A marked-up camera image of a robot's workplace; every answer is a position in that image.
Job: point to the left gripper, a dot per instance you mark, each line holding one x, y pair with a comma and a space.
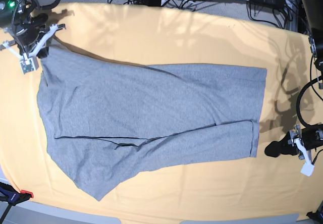
297, 141

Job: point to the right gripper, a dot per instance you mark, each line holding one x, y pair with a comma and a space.
31, 43

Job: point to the grey t-shirt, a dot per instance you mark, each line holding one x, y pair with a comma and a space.
106, 122

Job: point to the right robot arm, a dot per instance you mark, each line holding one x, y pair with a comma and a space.
26, 22

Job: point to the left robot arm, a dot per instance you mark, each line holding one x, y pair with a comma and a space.
313, 11

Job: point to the black clamp right corner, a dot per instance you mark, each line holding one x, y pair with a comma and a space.
316, 216

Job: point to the blue red table clamp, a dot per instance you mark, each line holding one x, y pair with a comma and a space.
12, 197

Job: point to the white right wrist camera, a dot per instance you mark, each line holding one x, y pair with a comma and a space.
29, 65

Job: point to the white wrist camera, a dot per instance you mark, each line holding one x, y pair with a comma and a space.
307, 169
29, 65

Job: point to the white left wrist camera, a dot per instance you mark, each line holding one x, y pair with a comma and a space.
307, 169

